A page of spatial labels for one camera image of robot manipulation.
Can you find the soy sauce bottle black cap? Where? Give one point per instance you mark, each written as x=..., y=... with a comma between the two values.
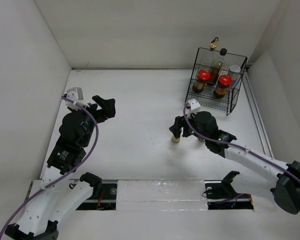
x=215, y=67

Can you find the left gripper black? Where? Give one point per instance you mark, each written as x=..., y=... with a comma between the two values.
x=107, y=105

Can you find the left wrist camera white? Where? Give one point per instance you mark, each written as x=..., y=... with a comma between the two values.
x=74, y=94

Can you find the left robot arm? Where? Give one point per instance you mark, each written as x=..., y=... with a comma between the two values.
x=42, y=214

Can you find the short red-lid sauce jar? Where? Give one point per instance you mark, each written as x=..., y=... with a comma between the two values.
x=223, y=83

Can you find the black wire rack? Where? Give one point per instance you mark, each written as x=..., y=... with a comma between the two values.
x=207, y=98

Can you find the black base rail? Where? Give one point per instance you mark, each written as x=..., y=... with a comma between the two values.
x=164, y=195

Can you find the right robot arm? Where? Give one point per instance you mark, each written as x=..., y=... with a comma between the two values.
x=284, y=177

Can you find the tall red-lid sauce jar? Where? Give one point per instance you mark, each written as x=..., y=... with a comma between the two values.
x=202, y=78

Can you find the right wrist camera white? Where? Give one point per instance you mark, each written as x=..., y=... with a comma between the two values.
x=192, y=108

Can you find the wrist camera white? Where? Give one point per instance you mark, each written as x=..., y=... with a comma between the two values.
x=192, y=108
x=74, y=94

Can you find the white shaker silver lid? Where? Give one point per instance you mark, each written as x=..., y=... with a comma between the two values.
x=234, y=73

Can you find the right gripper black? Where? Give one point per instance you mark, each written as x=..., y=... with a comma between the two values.
x=175, y=128

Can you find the clear glass oil bottle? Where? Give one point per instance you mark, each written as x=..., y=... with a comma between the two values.
x=210, y=54

